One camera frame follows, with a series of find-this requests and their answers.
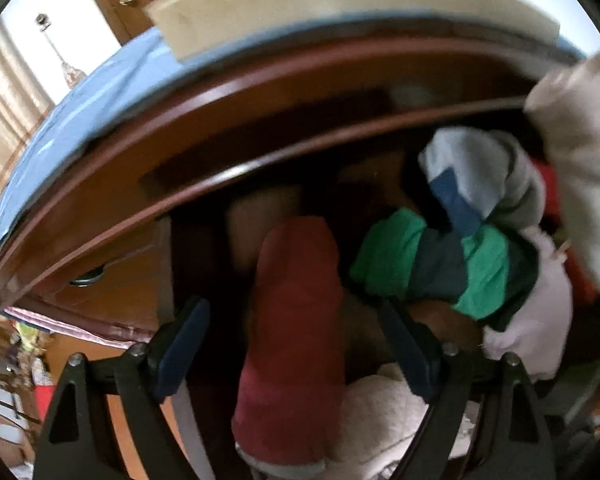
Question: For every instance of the dark wooden drawer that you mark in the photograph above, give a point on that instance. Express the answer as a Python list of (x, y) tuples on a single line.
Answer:
[(330, 195), (180, 125)]

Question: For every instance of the blue checked tablecloth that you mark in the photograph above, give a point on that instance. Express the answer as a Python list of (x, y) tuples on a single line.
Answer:
[(80, 110)]

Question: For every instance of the red cloth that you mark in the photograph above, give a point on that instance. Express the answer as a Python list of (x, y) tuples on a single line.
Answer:
[(44, 400)]

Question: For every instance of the pink striped cloth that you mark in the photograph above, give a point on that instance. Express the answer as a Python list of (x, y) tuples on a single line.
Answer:
[(65, 327)]

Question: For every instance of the curtain tieback tassel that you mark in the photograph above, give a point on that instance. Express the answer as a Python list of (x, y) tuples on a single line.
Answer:
[(70, 72)]

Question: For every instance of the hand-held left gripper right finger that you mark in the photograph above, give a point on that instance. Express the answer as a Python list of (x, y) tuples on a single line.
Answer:
[(410, 355)]

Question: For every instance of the pale pink underwear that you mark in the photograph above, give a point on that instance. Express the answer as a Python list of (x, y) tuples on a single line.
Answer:
[(535, 320)]

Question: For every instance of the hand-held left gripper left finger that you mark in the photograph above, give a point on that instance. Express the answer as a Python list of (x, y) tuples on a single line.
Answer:
[(185, 340)]

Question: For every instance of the red underwear with grey waistband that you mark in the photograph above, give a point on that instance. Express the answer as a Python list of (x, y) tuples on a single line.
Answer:
[(290, 335)]

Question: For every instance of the green striped underwear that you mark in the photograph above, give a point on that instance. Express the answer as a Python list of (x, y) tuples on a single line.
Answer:
[(395, 250)]

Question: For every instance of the cream white underwear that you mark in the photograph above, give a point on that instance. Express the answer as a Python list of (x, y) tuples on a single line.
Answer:
[(580, 160)]

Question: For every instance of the beige patterned curtain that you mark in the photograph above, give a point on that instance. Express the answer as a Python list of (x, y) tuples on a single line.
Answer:
[(5, 110)]

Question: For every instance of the grey white blue socks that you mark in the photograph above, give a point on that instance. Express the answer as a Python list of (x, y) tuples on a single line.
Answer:
[(470, 160)]

